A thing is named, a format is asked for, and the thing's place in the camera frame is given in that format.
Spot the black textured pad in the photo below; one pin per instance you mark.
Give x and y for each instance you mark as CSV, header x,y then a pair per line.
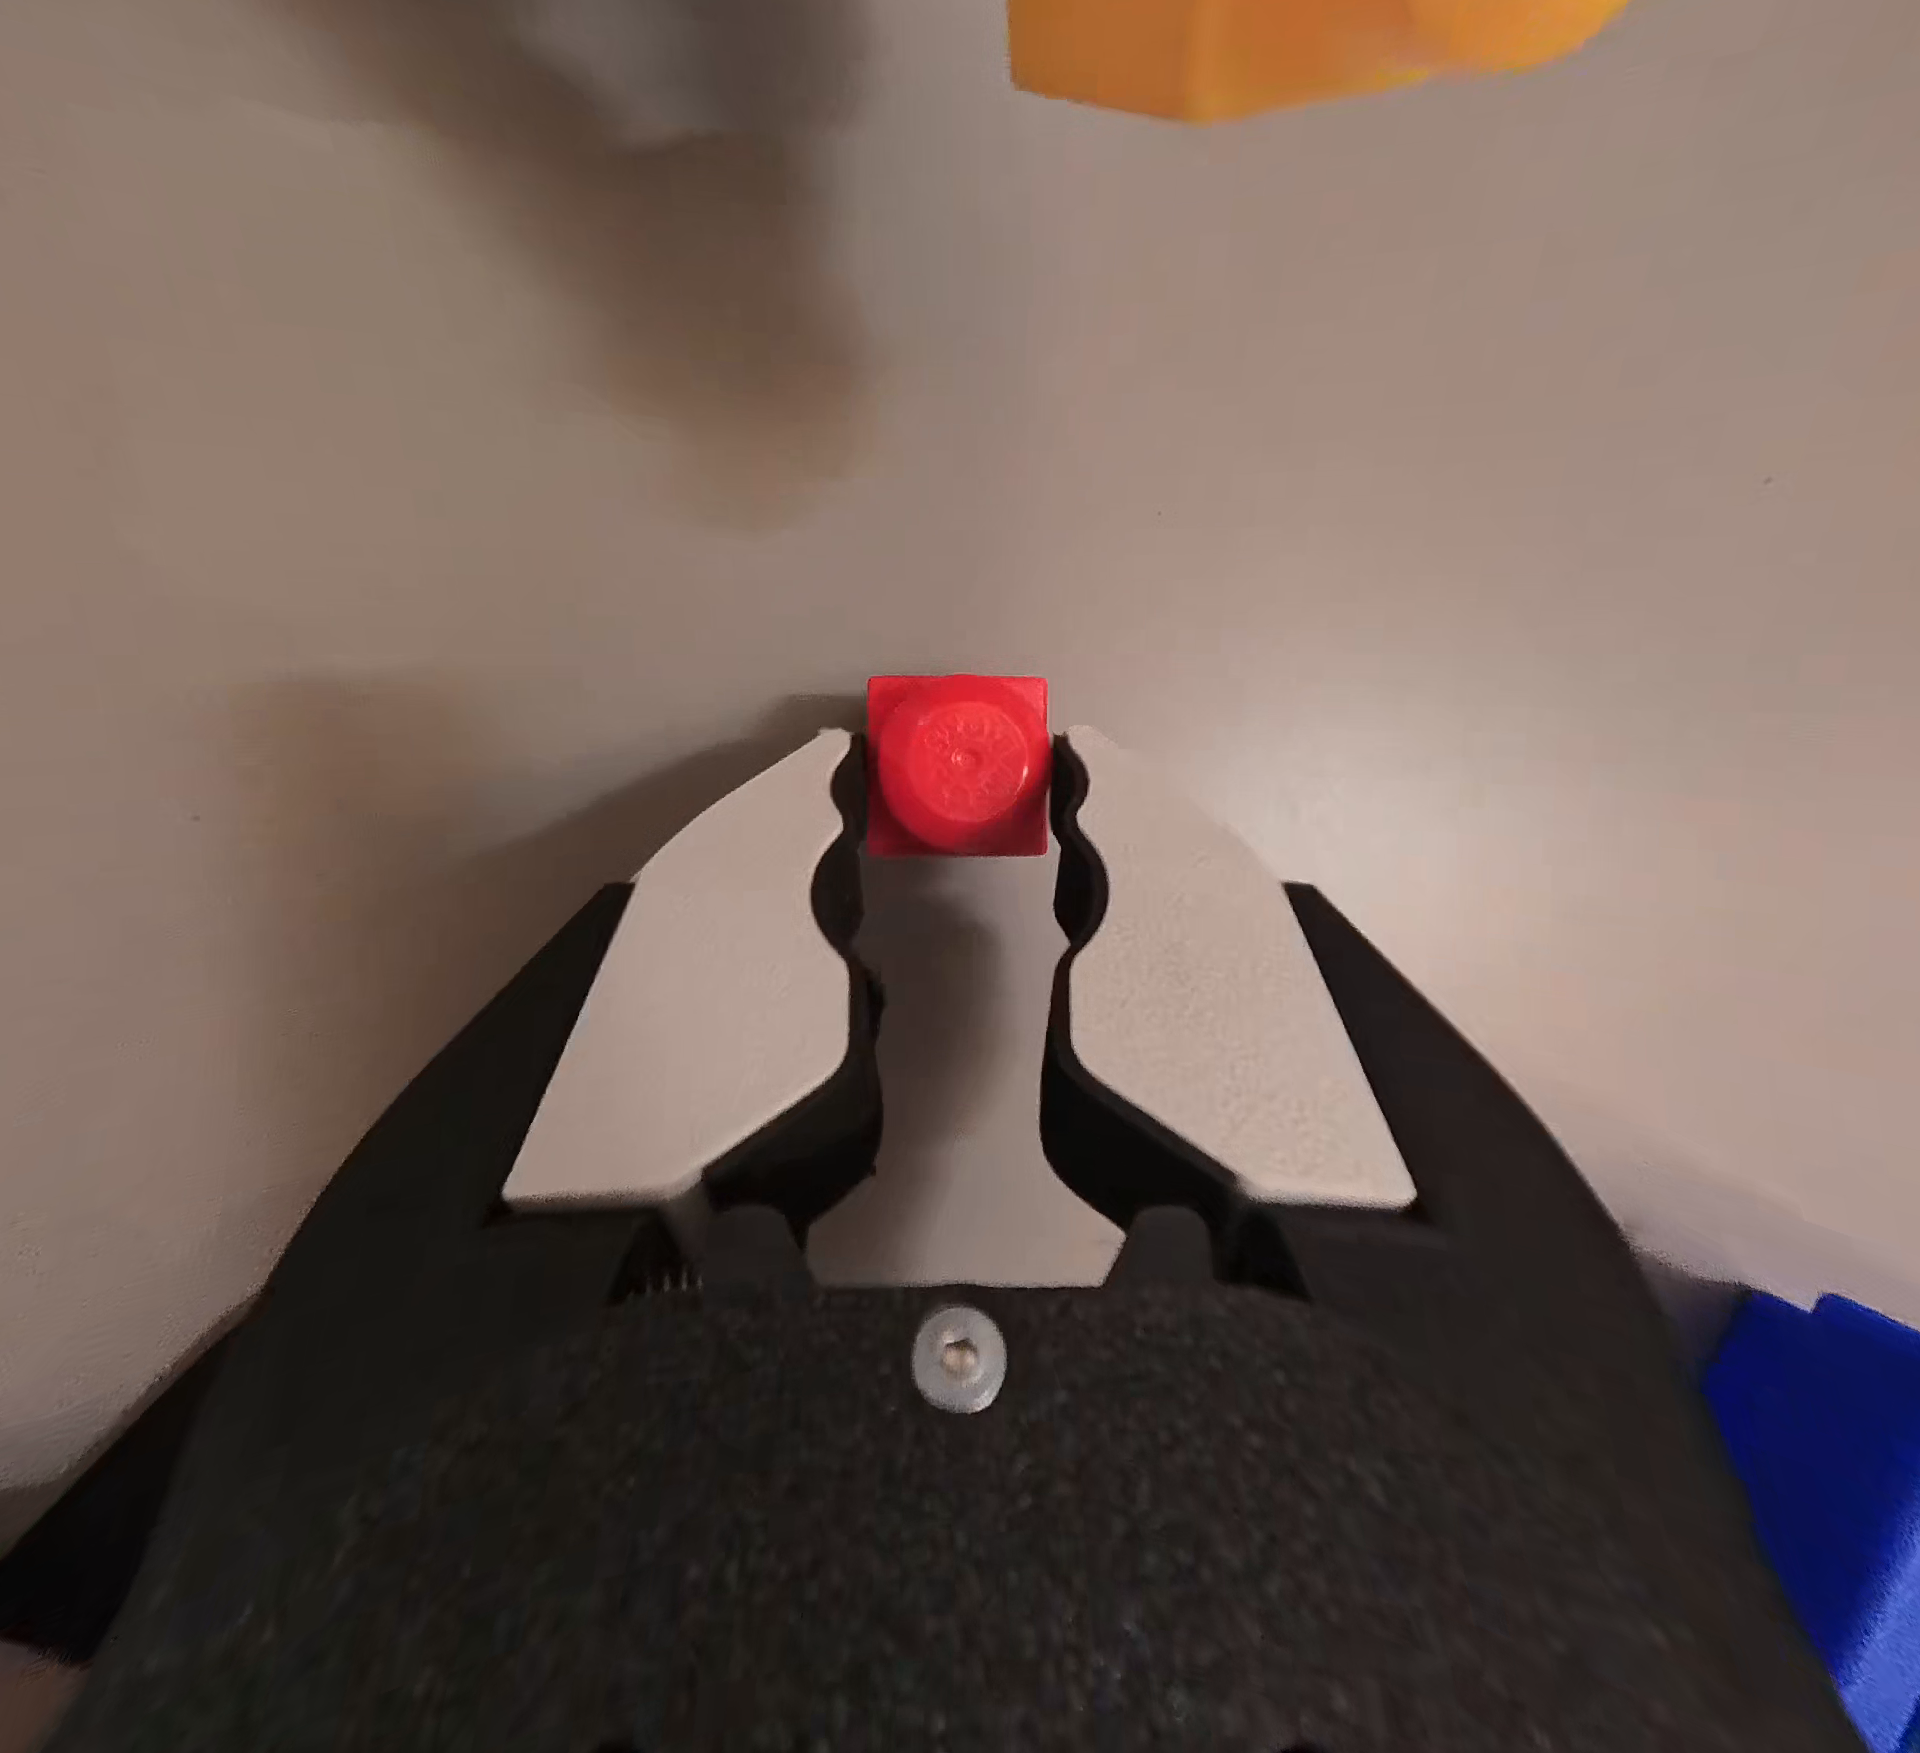
x,y
59,1573

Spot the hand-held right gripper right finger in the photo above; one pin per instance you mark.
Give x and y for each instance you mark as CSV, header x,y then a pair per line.
x,y
1230,1019

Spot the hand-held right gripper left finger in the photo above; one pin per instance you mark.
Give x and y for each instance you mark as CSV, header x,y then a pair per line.
x,y
690,1019

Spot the blue plastic bin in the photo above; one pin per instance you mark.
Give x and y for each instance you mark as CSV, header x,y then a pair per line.
x,y
1832,1483

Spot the red one-stud mega block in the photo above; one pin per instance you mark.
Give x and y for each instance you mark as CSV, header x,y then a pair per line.
x,y
960,763

